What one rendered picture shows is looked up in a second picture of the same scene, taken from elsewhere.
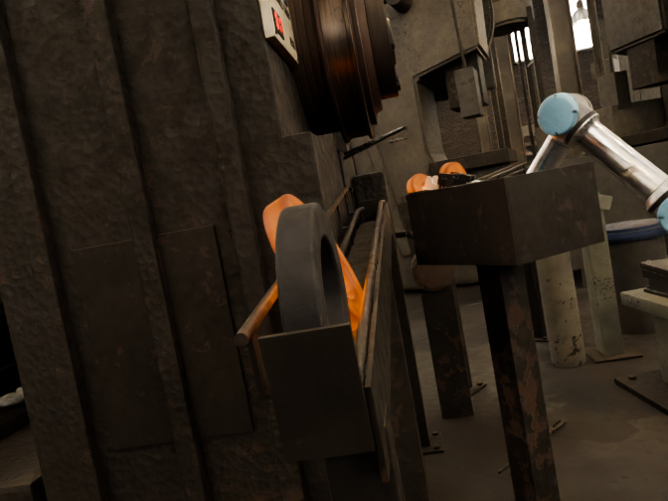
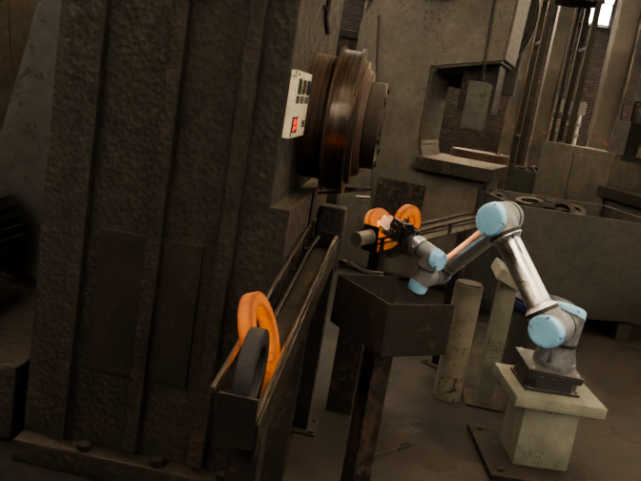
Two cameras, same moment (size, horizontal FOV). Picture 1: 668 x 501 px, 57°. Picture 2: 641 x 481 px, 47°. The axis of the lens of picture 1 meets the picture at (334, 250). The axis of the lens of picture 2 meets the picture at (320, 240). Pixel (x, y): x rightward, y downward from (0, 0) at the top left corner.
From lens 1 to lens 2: 0.91 m
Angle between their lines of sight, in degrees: 7
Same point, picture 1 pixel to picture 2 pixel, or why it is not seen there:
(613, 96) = (622, 145)
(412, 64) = (435, 52)
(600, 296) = (489, 354)
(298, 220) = (253, 344)
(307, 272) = (248, 372)
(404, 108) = (412, 93)
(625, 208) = (570, 269)
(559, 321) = (448, 363)
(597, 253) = (500, 321)
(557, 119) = (488, 223)
